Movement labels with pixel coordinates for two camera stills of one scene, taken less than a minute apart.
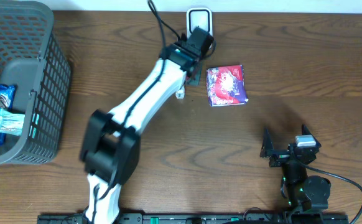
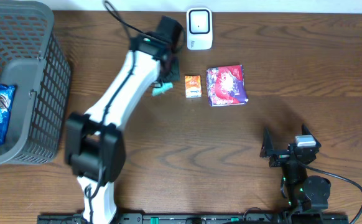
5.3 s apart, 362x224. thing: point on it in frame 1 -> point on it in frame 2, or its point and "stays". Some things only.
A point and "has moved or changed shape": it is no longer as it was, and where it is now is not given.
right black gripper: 283,157 stays
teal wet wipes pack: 10,122 has moved or changed shape
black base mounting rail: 203,219 stays
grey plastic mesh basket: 19,48 stays
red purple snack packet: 226,85 stays
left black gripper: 194,78 -> 171,72
